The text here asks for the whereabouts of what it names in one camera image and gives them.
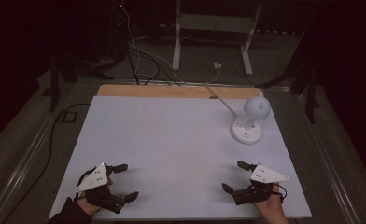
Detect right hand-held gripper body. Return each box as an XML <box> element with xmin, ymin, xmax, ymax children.
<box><xmin>232</xmin><ymin>163</ymin><xmax>289</xmax><ymax>206</ymax></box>

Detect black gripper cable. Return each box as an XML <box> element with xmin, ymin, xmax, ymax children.
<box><xmin>273</xmin><ymin>182</ymin><xmax>289</xmax><ymax>204</ymax></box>

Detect white lamp cable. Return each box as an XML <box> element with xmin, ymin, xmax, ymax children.
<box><xmin>204</xmin><ymin>83</ymin><xmax>239</xmax><ymax>119</ymax></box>

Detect person's right hand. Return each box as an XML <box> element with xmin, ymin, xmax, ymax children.
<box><xmin>254</xmin><ymin>184</ymin><xmax>289</xmax><ymax>224</ymax></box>

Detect black floor cables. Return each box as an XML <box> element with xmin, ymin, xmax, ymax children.
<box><xmin>125</xmin><ymin>46</ymin><xmax>182</xmax><ymax>87</ymax></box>

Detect white desk lamp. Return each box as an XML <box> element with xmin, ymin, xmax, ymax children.
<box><xmin>231</xmin><ymin>91</ymin><xmax>272</xmax><ymax>145</ymax></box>

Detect wooden table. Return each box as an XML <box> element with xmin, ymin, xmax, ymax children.
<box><xmin>96</xmin><ymin>84</ymin><xmax>263</xmax><ymax>100</ymax></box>

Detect metal floor rail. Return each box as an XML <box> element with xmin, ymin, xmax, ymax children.
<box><xmin>0</xmin><ymin>79</ymin><xmax>79</xmax><ymax>224</ymax></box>
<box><xmin>294</xmin><ymin>92</ymin><xmax>361</xmax><ymax>224</ymax></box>

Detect white metal stand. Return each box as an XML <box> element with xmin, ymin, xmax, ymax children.
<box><xmin>171</xmin><ymin>0</ymin><xmax>263</xmax><ymax>77</ymax></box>

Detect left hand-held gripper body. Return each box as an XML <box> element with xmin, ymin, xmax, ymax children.
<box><xmin>75</xmin><ymin>162</ymin><xmax>126</xmax><ymax>215</ymax></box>

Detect white table mat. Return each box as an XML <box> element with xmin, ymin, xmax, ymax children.
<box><xmin>49</xmin><ymin>94</ymin><xmax>313</xmax><ymax>221</ymax></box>

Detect thin white cable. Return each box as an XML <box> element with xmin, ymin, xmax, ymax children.
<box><xmin>120</xmin><ymin>0</ymin><xmax>180</xmax><ymax>82</ymax></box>

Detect person's left hand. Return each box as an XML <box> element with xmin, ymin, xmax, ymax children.
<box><xmin>77</xmin><ymin>193</ymin><xmax>103</xmax><ymax>217</ymax></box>

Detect black stand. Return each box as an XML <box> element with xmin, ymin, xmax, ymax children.
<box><xmin>258</xmin><ymin>31</ymin><xmax>321</xmax><ymax>124</ymax></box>
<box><xmin>48</xmin><ymin>50</ymin><xmax>115</xmax><ymax>112</ymax></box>

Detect black square floor plate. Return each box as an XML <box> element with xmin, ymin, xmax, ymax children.
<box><xmin>61</xmin><ymin>110</ymin><xmax>78</xmax><ymax>124</ymax></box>

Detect long black cable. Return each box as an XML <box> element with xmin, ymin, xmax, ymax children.
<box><xmin>2</xmin><ymin>103</ymin><xmax>92</xmax><ymax>223</ymax></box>

